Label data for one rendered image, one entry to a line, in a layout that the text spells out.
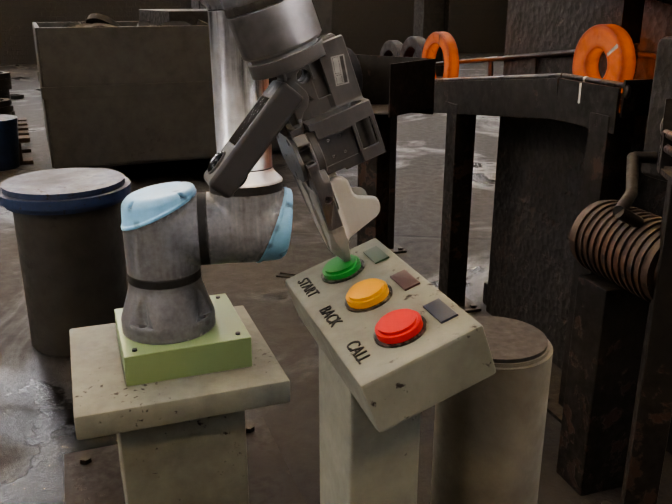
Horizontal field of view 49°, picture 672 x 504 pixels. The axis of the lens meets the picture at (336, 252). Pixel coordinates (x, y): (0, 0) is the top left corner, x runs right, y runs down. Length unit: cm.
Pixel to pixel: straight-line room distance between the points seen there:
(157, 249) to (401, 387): 64
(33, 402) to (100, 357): 56
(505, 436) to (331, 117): 37
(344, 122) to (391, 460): 31
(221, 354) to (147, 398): 13
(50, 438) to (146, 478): 45
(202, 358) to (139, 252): 19
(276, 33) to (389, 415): 33
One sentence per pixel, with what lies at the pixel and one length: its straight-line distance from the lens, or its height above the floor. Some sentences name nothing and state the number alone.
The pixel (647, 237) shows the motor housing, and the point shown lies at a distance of 122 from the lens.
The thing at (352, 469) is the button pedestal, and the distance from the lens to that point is 70.
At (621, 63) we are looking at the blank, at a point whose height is 75.
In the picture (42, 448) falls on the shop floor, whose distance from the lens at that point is 166.
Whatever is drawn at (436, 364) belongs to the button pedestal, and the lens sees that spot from 59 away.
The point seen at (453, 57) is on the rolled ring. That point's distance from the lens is 214.
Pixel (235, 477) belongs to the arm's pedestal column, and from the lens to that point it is 131.
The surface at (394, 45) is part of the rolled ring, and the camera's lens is 250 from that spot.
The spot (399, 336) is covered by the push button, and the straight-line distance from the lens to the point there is 60.
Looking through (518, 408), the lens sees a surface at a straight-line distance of 79.
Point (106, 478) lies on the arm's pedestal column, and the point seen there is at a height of 2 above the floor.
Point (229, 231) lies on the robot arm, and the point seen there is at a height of 52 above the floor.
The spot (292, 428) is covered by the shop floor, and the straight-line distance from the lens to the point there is 161.
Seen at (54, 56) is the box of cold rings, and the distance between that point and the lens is 359.
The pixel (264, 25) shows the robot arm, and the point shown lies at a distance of 65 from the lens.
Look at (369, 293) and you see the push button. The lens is 67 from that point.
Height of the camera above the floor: 86
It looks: 19 degrees down
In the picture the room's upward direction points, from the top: straight up
